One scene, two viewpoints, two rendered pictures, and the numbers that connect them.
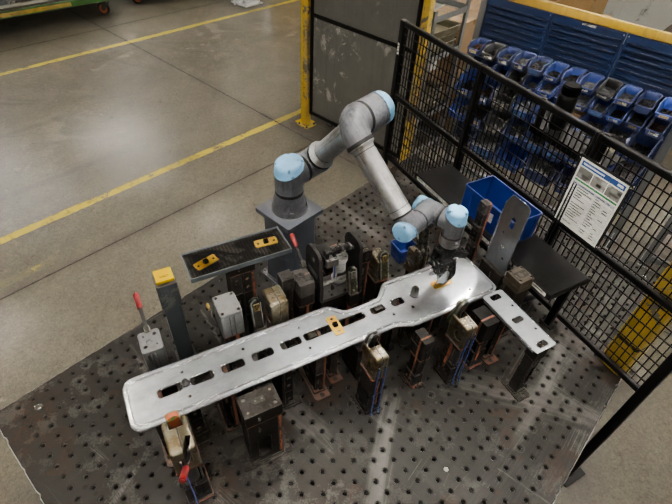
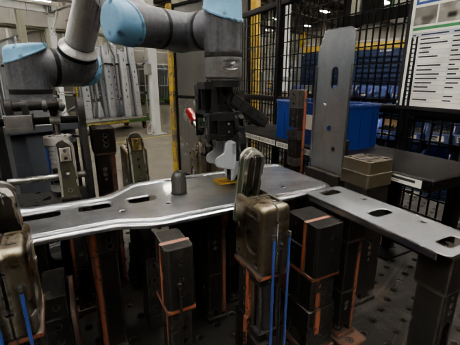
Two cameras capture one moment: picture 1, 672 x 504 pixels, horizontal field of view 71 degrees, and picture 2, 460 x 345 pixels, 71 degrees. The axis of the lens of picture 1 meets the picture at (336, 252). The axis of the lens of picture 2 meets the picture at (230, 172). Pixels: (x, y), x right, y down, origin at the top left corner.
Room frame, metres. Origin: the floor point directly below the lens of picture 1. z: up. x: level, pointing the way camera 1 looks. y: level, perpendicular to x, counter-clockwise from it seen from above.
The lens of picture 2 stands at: (0.59, -0.45, 1.23)
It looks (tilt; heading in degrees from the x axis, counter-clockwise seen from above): 16 degrees down; 3
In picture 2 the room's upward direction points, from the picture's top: straight up
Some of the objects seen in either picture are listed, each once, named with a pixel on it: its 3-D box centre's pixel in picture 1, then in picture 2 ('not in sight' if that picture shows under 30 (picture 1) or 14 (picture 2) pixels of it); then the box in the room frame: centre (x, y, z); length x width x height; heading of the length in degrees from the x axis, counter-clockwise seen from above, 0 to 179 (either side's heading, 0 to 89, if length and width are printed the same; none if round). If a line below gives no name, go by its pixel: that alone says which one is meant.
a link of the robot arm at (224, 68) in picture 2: (450, 239); (224, 69); (1.27, -0.40, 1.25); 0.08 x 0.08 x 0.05
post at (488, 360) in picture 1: (494, 332); (343, 271); (1.19, -0.65, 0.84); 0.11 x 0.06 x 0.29; 31
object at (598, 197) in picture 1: (590, 202); (446, 48); (1.47, -0.94, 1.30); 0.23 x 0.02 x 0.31; 31
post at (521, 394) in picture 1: (526, 367); (429, 328); (1.03, -0.74, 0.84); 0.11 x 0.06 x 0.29; 31
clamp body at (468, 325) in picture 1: (454, 348); (259, 291); (1.07, -0.47, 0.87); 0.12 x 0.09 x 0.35; 31
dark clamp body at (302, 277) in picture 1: (303, 309); not in sight; (1.20, 0.11, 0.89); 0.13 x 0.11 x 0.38; 31
